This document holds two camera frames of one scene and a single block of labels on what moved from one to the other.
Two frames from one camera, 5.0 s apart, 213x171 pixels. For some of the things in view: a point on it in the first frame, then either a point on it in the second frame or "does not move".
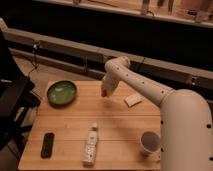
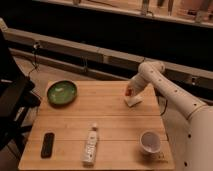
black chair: [16, 101] does not move
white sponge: [133, 99] does not move
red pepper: [104, 93] → [129, 91]
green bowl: [61, 93] does not move
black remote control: [47, 145] does not move
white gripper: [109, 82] → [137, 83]
